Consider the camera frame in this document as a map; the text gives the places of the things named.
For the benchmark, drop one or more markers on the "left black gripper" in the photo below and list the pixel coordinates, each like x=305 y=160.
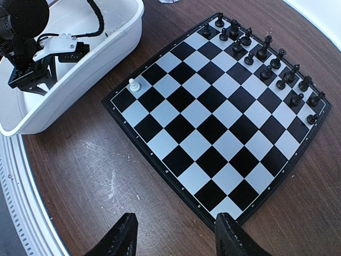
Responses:
x=42 y=71

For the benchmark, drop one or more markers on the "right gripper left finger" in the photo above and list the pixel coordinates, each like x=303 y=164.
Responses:
x=121 y=239

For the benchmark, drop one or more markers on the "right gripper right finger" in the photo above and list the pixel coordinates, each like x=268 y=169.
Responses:
x=231 y=239

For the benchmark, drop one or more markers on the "white chess pawn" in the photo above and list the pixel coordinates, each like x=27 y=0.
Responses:
x=134 y=86

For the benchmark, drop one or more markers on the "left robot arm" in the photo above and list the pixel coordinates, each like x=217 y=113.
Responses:
x=21 y=22

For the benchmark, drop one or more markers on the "black chess pieces row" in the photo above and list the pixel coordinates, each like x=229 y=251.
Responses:
x=249 y=85

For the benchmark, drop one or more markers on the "white rectangular tray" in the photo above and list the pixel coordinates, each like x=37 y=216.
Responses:
x=31 y=113

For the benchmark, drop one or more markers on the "black and white chessboard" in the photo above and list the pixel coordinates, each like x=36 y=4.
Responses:
x=212 y=168

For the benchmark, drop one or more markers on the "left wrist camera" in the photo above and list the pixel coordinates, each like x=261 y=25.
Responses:
x=65 y=46

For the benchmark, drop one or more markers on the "front aluminium rail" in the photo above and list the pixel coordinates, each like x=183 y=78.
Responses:
x=27 y=210

